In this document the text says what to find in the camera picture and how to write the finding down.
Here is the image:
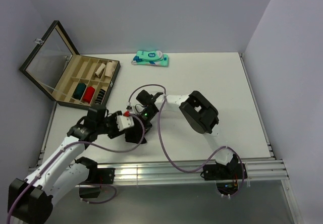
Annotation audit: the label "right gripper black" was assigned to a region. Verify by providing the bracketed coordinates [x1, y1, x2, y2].
[132, 108, 157, 141]

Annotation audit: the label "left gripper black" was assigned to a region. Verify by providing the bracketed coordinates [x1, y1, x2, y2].
[96, 110, 127, 138]

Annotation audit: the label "dark green patterned sock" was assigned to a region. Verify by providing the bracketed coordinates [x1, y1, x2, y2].
[73, 83, 86, 100]

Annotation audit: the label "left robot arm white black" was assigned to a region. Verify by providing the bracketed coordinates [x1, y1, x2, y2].
[6, 105, 134, 223]

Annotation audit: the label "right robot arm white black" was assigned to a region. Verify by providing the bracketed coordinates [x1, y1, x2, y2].
[136, 90, 243, 179]

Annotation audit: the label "mint green folded socks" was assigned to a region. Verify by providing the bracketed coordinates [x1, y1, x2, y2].
[131, 50, 169, 67]

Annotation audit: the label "black white striped rolled sock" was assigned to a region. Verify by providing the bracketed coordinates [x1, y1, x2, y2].
[94, 88, 106, 104]

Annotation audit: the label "red rolled sock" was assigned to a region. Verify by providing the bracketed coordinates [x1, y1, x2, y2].
[82, 86, 95, 104]

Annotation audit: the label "beige rolled sock right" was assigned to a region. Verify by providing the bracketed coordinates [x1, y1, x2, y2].
[104, 61, 116, 77]

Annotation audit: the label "beige rolled sock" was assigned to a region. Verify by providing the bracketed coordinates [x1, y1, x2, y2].
[104, 61, 116, 77]
[94, 63, 106, 78]

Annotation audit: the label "beige rolled sock left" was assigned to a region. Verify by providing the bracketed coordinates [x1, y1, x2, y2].
[94, 63, 106, 78]

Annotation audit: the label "black wooden organizer box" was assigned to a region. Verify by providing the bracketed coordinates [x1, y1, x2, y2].
[19, 20, 121, 109]

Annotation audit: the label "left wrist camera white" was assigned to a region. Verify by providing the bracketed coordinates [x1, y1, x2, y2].
[117, 111, 134, 132]

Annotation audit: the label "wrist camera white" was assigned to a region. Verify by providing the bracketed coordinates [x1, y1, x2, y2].
[117, 111, 134, 132]
[126, 102, 133, 110]

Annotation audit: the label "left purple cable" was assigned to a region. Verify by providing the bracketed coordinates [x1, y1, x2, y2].
[6, 113, 146, 224]

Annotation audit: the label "purple cable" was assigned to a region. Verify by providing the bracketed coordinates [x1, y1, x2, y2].
[6, 113, 146, 224]
[128, 84, 247, 198]

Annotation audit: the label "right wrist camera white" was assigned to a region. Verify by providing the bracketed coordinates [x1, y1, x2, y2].
[126, 102, 133, 110]

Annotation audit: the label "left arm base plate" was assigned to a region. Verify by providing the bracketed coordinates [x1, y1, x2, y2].
[80, 167, 115, 185]

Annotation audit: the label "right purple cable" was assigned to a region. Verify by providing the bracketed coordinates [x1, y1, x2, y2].
[128, 84, 247, 198]

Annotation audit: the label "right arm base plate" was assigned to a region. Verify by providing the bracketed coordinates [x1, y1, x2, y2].
[200, 163, 248, 181]

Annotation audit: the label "aluminium frame rail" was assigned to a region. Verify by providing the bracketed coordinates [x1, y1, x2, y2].
[98, 159, 289, 186]

